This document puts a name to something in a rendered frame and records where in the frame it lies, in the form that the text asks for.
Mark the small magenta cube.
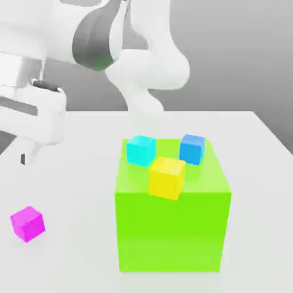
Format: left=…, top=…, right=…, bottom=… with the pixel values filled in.
left=10, top=205, right=46, bottom=244

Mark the small cyan cube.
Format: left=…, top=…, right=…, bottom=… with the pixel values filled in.
left=126, top=134, right=157, bottom=168

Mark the large green box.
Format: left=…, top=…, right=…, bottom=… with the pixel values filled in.
left=114, top=137, right=232, bottom=274

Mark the small blue cube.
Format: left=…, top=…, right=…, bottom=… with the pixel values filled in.
left=179, top=134, right=206, bottom=166

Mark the small yellow cube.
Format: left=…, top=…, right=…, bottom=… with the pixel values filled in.
left=148, top=156, right=187, bottom=201

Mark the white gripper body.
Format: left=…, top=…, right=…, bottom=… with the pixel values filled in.
left=0, top=85, right=68, bottom=147

